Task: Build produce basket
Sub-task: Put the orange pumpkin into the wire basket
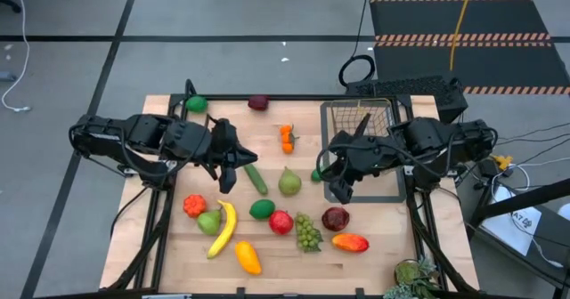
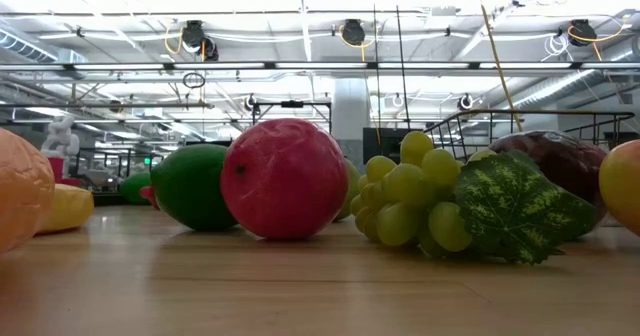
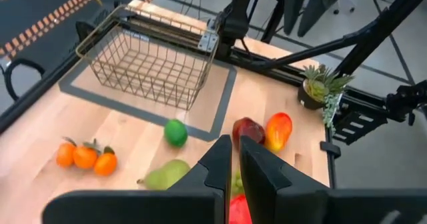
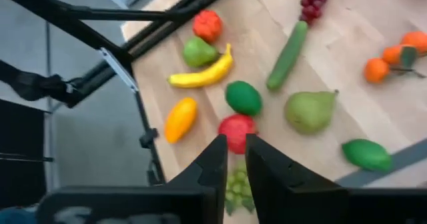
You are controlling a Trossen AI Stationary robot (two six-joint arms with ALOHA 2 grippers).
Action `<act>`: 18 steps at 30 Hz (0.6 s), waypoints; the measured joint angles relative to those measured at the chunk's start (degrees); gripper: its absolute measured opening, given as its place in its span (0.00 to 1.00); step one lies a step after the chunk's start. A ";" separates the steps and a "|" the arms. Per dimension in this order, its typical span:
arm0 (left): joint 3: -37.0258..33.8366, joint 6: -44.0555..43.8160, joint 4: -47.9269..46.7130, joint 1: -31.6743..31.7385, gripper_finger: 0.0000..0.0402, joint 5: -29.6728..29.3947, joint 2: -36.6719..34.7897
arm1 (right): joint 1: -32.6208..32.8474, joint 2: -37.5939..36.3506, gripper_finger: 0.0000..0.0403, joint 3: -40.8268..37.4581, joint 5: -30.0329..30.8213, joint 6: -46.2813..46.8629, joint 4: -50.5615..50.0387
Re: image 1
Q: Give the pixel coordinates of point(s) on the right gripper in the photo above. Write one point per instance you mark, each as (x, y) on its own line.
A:
(356, 154)

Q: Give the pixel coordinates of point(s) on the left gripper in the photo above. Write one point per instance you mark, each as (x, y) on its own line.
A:
(222, 143)

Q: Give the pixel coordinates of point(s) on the large green toy lime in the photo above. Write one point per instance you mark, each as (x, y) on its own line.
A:
(262, 209)

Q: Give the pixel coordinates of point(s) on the brownish green toy pear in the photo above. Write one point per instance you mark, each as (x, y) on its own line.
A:
(290, 184)

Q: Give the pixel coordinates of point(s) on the orange toy pumpkin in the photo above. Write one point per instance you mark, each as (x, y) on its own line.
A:
(194, 206)

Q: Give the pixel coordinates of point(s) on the yellow toy banana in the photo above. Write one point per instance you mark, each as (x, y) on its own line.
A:
(228, 228)

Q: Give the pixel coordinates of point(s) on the bright green toy pear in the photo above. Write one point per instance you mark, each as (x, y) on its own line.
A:
(208, 223)

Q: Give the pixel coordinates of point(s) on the dark red toy apple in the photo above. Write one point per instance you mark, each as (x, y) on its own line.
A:
(335, 219)

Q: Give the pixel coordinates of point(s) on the dark maroon toy plum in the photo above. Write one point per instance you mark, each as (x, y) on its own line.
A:
(258, 102)

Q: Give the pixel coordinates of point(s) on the red toy pomegranate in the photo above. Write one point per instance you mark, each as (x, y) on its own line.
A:
(281, 222)

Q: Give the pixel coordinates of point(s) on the red orange toy mango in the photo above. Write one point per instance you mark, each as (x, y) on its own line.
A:
(350, 242)

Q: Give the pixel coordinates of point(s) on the yellow orange toy mango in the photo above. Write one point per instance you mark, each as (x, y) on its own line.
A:
(248, 258)

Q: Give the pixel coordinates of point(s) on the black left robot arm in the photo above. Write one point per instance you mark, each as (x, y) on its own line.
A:
(142, 132)

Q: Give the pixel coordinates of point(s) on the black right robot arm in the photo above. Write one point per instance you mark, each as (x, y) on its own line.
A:
(445, 141)

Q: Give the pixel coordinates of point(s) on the green toy cucumber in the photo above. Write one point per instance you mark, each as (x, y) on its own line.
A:
(256, 180)

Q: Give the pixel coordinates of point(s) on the small bright green lime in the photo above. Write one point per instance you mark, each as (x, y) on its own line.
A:
(315, 175)

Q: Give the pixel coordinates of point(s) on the grey black-bordered placemat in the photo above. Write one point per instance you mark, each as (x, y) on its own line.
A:
(378, 191)

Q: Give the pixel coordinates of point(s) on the orange toy tangerine sprig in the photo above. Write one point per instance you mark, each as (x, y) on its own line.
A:
(287, 147)

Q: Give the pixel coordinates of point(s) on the green toy grape bunch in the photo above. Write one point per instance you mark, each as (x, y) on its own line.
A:
(305, 232)

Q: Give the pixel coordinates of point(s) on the black computer case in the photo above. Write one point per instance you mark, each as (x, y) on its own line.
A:
(414, 87)

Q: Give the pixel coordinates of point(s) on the potted succulent plant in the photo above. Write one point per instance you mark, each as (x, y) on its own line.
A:
(407, 272)

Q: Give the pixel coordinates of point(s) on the yellow plug connector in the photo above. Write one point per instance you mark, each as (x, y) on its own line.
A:
(502, 161)

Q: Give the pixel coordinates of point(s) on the black hazard-striped floor mat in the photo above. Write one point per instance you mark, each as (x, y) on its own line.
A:
(445, 18)

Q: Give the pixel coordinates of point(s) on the white label sheet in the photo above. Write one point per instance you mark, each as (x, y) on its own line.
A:
(512, 228)

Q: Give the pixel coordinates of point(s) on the black side stand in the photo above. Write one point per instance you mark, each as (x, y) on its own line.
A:
(525, 199)

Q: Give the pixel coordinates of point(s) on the white round object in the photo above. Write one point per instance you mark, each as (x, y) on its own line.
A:
(564, 212)

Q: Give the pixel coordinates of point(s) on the grey power adapter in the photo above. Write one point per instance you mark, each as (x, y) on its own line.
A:
(6, 76)

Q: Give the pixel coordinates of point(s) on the black aluminium table frame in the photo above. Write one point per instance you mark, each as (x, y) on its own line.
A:
(289, 97)

